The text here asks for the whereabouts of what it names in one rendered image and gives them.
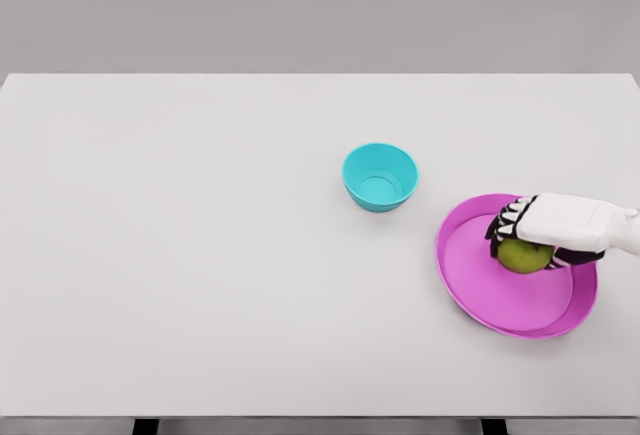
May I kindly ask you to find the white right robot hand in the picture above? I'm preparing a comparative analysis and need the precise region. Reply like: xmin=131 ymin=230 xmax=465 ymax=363
xmin=484 ymin=192 xmax=627 ymax=270

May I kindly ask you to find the green apple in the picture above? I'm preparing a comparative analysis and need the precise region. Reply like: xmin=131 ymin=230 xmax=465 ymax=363
xmin=496 ymin=238 xmax=555 ymax=275

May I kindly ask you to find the pink plate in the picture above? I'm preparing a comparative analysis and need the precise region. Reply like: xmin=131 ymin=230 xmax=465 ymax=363
xmin=434 ymin=193 xmax=599 ymax=341

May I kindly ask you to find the blue bowl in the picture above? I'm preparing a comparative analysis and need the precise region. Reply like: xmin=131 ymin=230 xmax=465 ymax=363
xmin=341 ymin=142 xmax=419 ymax=214

